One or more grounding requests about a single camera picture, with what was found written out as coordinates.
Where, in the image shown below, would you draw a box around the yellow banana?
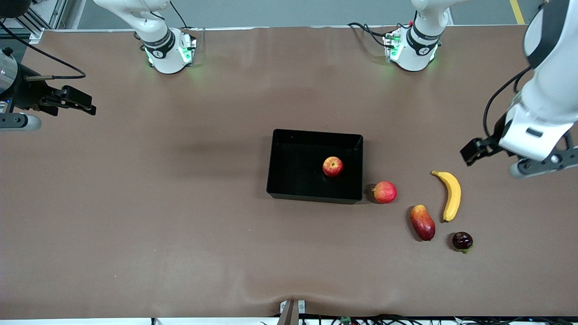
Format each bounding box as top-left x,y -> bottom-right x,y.
431,170 -> 462,223

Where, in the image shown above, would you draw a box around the pinkish red apple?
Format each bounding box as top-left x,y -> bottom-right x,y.
372,181 -> 398,204

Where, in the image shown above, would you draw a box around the red yellow streaked apple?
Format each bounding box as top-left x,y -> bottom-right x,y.
322,156 -> 344,178

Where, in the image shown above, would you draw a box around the black plastic box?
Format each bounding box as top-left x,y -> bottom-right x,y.
266,129 -> 364,205

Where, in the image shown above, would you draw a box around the red yellow mango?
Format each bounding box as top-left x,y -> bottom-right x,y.
410,204 -> 436,241

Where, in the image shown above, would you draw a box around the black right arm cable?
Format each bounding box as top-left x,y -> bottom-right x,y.
0,22 -> 87,81

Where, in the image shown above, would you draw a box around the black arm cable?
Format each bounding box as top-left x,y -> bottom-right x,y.
0,22 -> 87,81
482,65 -> 534,139

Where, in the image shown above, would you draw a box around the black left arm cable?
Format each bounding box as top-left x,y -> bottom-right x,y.
482,65 -> 534,139

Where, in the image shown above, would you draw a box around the aluminium frame rack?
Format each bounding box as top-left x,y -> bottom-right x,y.
9,0 -> 69,44

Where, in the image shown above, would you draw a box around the black right base cable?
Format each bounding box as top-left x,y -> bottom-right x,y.
168,0 -> 199,50

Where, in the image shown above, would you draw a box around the black left base cables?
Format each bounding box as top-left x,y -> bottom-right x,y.
347,21 -> 412,49

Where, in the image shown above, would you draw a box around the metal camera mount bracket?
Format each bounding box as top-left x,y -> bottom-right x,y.
279,299 -> 306,325

